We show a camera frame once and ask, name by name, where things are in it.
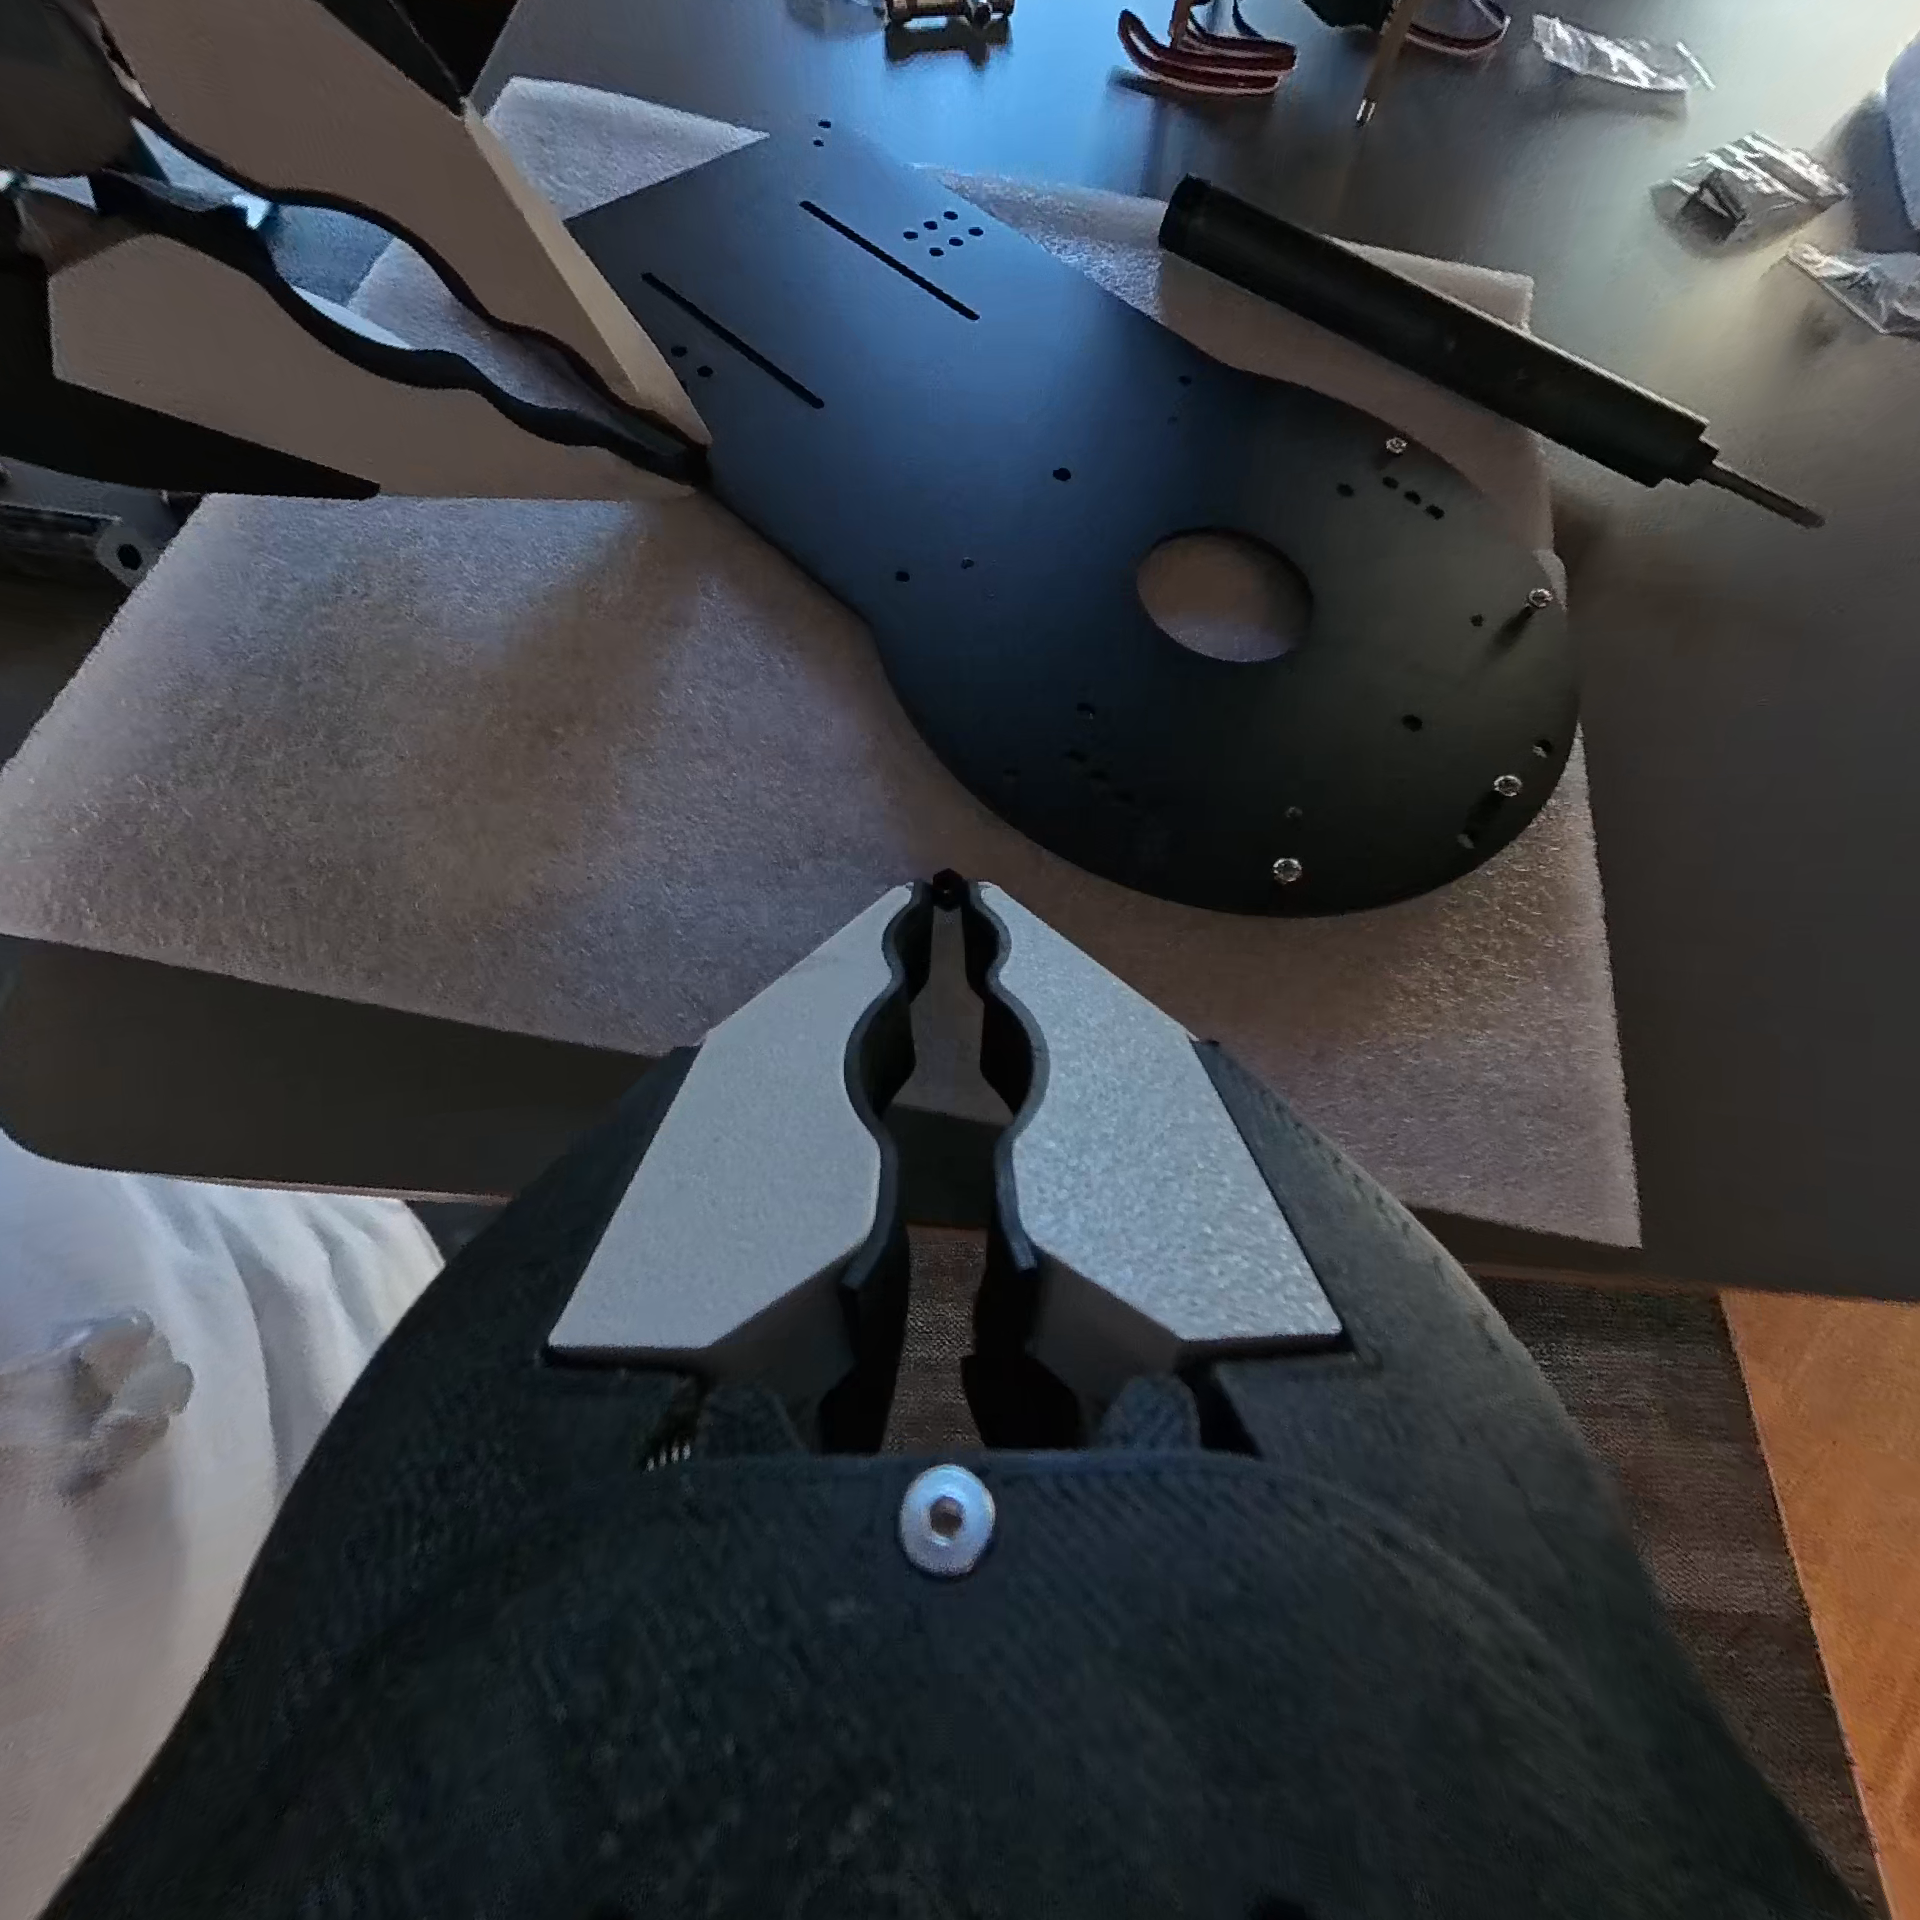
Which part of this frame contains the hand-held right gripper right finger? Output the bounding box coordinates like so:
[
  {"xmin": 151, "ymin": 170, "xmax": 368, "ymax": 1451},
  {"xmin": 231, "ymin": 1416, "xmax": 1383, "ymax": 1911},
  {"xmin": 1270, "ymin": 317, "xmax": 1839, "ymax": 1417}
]
[{"xmin": 960, "ymin": 876, "xmax": 1347, "ymax": 1445}]

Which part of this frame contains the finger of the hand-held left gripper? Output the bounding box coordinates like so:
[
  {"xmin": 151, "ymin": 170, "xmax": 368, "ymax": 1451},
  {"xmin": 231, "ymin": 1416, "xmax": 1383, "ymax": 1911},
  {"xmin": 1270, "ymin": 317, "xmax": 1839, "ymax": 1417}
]
[
  {"xmin": 91, "ymin": 0, "xmax": 711, "ymax": 455},
  {"xmin": 44, "ymin": 172, "xmax": 711, "ymax": 506}
]

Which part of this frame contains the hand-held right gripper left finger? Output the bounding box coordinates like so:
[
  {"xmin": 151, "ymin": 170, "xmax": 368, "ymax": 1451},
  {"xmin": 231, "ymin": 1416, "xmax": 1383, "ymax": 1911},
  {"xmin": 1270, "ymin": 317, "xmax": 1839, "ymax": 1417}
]
[{"xmin": 546, "ymin": 882, "xmax": 943, "ymax": 1454}]

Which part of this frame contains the black metal base plate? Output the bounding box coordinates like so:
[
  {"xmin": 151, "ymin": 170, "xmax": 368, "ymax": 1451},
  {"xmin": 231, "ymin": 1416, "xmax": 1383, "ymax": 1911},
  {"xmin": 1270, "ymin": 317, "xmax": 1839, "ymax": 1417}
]
[{"xmin": 562, "ymin": 119, "xmax": 1587, "ymax": 917}]

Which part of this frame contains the black electric screwdriver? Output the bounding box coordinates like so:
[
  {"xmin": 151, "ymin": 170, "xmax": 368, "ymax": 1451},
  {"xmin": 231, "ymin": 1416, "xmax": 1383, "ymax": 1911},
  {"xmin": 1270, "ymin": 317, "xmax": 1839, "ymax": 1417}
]
[{"xmin": 1154, "ymin": 172, "xmax": 1830, "ymax": 530}]

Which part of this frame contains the white foam sheet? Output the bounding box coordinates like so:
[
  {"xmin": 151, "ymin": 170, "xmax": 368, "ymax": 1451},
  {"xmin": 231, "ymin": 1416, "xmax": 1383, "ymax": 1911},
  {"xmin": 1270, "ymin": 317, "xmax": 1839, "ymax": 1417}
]
[{"xmin": 0, "ymin": 74, "xmax": 1645, "ymax": 1253}]

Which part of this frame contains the person's white shirt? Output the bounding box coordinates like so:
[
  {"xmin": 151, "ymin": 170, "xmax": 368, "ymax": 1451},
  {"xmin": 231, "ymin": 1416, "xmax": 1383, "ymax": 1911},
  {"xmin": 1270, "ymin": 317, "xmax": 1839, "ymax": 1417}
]
[{"xmin": 0, "ymin": 1132, "xmax": 453, "ymax": 1920}]

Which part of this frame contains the group of clear screw bags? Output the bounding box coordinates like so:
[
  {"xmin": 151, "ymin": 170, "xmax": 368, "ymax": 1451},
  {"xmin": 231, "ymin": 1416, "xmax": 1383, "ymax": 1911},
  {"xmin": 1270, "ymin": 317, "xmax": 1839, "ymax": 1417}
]
[{"xmin": 1530, "ymin": 13, "xmax": 1920, "ymax": 336}]

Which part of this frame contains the white shirt drawstring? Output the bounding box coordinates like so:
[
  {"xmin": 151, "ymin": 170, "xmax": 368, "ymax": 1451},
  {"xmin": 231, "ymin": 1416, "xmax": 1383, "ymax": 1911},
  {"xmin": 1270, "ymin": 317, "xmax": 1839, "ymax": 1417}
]
[{"xmin": 0, "ymin": 1307, "xmax": 200, "ymax": 1489}]

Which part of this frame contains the silver metal bracket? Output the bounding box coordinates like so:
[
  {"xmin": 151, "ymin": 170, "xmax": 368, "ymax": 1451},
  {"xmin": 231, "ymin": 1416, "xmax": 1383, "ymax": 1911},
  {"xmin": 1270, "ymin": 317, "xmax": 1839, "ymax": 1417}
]
[{"xmin": 877, "ymin": 0, "xmax": 1023, "ymax": 55}]

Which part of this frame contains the coiled red brown servo cable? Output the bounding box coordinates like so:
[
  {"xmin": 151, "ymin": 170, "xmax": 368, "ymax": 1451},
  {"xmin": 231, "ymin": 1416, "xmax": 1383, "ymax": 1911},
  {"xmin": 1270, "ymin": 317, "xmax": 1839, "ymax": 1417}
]
[{"xmin": 1116, "ymin": 0, "xmax": 1302, "ymax": 96}]

